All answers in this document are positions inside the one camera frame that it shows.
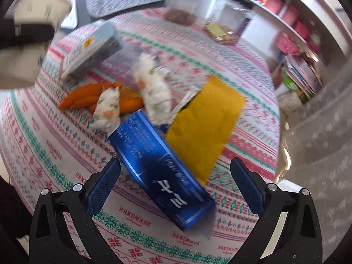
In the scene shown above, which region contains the pink storage bin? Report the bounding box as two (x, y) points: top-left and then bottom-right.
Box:
(280, 5), (300, 26)
(265, 0), (284, 15)

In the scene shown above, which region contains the light blue tissue box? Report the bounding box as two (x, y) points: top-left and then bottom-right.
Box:
(59, 21), (123, 82)

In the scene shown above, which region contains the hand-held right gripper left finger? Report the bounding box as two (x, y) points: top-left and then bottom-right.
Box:
(29, 158), (121, 264)

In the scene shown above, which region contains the small white printed crumpled napkin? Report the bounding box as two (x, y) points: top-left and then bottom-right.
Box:
(88, 86), (122, 132)

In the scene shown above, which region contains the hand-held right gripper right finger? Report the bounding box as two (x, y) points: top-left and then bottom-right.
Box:
(229, 158), (323, 264)

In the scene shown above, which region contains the blue cardboard box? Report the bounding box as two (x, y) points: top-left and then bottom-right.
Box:
(108, 110), (216, 231)

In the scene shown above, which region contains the orange cloth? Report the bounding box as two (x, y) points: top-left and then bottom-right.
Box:
(58, 82), (104, 111)

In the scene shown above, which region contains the large pink woven basket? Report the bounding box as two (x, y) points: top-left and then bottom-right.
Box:
(276, 31), (302, 56)

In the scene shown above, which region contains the stack of books and papers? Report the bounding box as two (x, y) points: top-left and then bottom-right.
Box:
(274, 54), (324, 105)

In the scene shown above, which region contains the yellow paper packet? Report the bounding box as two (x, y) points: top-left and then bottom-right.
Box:
(165, 74), (247, 186)

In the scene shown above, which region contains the clear plastic bottle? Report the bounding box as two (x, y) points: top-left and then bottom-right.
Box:
(102, 42), (169, 74)

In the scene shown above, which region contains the grey lace curtain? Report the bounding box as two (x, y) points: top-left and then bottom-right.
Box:
(275, 69), (352, 264)

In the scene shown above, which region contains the white tote bag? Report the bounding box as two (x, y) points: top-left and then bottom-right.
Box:
(277, 92), (303, 116)

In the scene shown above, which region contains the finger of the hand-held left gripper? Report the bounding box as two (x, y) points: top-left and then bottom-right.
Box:
(0, 19), (55, 52)

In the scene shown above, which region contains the clear jar with brown contents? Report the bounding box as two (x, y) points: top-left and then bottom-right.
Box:
(164, 0), (205, 26)

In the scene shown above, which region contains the clear jar with purple label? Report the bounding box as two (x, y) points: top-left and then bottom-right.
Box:
(204, 0), (253, 46)

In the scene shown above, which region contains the orange peel piece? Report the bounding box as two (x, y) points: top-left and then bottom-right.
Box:
(114, 81), (144, 114)

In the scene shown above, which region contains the white shelf unit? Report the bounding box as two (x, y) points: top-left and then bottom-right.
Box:
(205, 0), (348, 64)

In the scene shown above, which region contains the large white printed napkin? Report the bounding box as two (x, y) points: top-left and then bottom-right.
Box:
(133, 53), (173, 126)

